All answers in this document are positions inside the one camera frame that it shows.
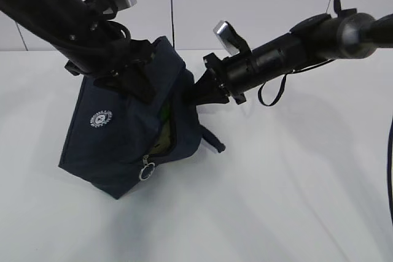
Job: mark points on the green cucumber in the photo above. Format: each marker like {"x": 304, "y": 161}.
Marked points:
{"x": 165, "y": 112}

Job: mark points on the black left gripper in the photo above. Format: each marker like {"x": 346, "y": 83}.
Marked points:
{"x": 124, "y": 68}

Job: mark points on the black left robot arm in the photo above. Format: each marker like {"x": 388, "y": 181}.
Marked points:
{"x": 96, "y": 46}

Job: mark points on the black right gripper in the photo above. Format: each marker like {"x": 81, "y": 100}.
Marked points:
{"x": 235, "y": 75}

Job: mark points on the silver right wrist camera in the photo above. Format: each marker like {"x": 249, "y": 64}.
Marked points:
{"x": 231, "y": 41}

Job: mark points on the glass container green lid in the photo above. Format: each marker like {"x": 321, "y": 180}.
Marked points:
{"x": 164, "y": 140}

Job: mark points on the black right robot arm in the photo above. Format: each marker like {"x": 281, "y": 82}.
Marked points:
{"x": 314, "y": 42}

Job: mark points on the navy blue lunch bag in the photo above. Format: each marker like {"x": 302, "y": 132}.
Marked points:
{"x": 110, "y": 135}

